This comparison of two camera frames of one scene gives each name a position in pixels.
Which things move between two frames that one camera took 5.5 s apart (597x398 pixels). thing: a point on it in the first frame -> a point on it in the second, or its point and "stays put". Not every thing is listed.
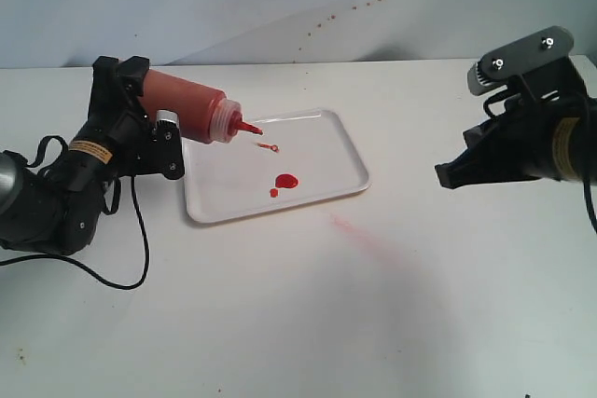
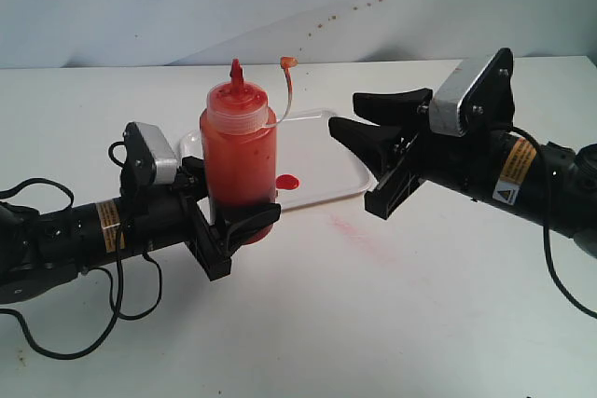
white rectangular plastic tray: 300,159 stays put
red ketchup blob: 282,181 stays put
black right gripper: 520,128 -> 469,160
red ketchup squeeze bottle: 206,115 -> 238,136
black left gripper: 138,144 -> 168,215
